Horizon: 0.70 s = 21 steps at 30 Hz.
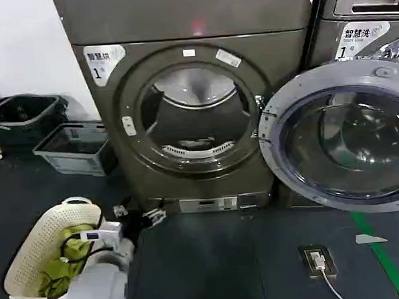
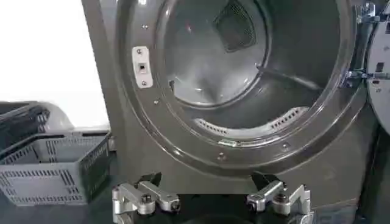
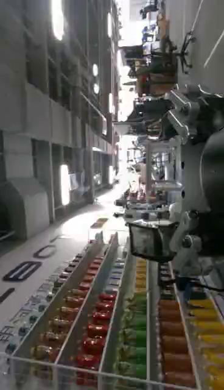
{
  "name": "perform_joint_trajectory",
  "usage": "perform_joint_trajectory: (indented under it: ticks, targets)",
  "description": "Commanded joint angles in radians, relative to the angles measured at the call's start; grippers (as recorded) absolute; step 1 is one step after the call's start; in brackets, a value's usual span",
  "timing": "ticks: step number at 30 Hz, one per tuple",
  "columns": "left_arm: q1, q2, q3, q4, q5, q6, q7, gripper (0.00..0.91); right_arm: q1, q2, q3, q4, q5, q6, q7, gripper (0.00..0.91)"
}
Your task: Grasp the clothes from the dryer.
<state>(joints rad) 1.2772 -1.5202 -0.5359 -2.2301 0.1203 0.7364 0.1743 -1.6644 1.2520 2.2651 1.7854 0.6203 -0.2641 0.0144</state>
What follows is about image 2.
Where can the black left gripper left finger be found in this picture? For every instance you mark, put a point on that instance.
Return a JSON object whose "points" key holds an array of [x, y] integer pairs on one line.
{"points": [[138, 194]]}

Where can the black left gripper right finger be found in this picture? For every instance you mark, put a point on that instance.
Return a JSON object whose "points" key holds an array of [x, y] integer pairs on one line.
{"points": [[280, 196]]}

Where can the grey plastic laundry basket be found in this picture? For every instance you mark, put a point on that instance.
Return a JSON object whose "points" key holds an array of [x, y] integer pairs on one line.
{"points": [[51, 170]]}

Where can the grey dryer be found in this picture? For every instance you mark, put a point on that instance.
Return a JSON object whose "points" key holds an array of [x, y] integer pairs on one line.
{"points": [[195, 91]]}

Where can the white door latch plate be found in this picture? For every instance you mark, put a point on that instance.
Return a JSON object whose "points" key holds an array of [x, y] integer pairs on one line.
{"points": [[142, 67]]}

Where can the black plastic basket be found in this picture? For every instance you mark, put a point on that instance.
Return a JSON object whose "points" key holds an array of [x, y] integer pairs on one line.
{"points": [[21, 121]]}

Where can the round dryer door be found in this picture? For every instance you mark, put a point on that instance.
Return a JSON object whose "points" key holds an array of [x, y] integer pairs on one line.
{"points": [[378, 65]]}

